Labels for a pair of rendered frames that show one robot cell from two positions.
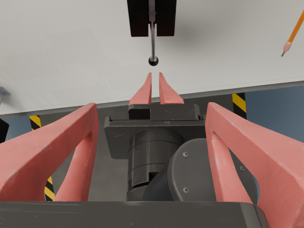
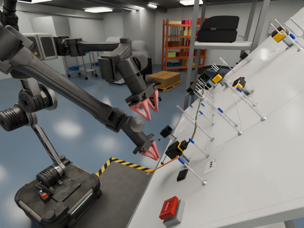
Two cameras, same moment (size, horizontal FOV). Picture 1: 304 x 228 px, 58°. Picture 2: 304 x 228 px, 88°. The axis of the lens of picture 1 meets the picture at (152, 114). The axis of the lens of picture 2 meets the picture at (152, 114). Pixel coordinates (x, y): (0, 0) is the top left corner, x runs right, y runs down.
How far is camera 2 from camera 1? 0.48 m
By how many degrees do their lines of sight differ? 51
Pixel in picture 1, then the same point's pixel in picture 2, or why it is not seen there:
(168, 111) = (148, 144)
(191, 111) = (145, 148)
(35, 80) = not seen: hidden behind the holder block
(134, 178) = not seen: hidden behind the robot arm
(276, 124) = not seen: outside the picture
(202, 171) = (140, 123)
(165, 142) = (143, 138)
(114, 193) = (115, 189)
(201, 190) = (138, 121)
